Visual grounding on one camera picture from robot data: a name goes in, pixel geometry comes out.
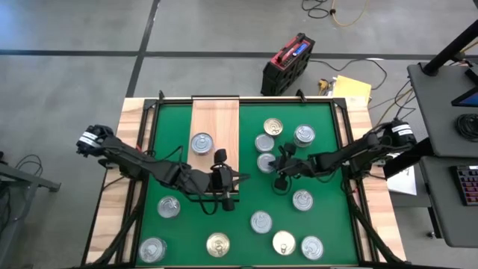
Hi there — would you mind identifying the black cable bundle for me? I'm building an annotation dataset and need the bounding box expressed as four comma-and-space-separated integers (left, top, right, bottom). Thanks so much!
367, 80, 418, 128

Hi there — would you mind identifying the yellow floor cable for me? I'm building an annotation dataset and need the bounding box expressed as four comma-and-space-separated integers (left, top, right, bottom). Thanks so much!
330, 0, 370, 28

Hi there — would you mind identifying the yellow envelope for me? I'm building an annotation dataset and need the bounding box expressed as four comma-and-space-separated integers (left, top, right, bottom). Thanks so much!
332, 75, 373, 104

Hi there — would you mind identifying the thin black floor cable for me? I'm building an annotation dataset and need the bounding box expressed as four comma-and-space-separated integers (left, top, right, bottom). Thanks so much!
13, 154, 44, 176

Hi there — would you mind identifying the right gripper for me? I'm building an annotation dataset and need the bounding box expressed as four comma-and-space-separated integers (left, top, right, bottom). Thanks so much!
268, 143, 319, 192

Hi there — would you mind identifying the tablet with blue screen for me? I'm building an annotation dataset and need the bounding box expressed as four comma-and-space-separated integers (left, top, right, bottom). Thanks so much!
450, 67, 478, 108

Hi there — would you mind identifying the grey keypad desk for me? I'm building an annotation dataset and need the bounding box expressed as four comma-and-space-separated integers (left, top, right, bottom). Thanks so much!
420, 155, 478, 248

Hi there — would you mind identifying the gold-lid can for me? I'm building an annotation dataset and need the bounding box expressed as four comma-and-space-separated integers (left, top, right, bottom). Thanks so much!
205, 232, 231, 259
263, 117, 285, 137
272, 229, 297, 256

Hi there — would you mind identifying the coiled black cable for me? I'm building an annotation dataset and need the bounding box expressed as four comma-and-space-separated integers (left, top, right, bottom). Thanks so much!
455, 113, 478, 143

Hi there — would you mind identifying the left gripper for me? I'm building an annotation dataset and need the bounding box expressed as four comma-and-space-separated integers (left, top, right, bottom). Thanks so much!
185, 149, 251, 213

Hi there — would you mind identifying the black floor cable loop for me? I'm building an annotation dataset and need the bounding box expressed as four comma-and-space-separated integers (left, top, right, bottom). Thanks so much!
300, 0, 337, 19

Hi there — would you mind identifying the grey metal stand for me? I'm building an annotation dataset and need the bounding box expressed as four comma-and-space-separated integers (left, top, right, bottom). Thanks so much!
0, 151, 62, 269

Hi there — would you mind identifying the black pole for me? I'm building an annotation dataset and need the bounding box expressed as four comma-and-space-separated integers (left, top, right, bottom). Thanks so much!
423, 18, 478, 77

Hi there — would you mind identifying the blue-label silver-lid can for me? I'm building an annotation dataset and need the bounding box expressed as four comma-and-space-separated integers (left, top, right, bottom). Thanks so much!
138, 236, 168, 264

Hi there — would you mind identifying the white paper sheet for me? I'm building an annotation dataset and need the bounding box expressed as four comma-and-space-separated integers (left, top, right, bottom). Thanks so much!
386, 165, 418, 197

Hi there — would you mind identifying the wooden shelf black frame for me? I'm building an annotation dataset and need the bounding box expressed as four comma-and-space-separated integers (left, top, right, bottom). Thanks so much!
182, 95, 241, 202

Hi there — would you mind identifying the teal tuna can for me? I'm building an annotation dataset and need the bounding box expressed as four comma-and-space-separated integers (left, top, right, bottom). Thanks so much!
291, 189, 315, 212
249, 210, 273, 235

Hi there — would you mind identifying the black tool case cable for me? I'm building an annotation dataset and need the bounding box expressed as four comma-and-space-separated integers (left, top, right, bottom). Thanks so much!
308, 58, 388, 92

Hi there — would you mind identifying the keypad with coloured keys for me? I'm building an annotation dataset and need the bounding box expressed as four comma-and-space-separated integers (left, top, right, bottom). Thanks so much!
453, 165, 478, 207

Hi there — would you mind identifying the silver pull-tab lid can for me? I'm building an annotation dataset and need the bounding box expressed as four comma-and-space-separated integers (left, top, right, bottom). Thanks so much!
300, 235, 325, 262

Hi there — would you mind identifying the green-label silver-lid can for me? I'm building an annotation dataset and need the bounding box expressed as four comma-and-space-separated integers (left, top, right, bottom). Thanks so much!
293, 123, 317, 148

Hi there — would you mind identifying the yellow plug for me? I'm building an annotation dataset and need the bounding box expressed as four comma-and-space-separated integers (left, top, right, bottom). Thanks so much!
317, 77, 332, 96

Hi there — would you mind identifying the red and black tool case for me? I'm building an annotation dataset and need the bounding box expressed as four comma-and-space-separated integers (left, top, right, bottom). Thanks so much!
260, 32, 317, 97

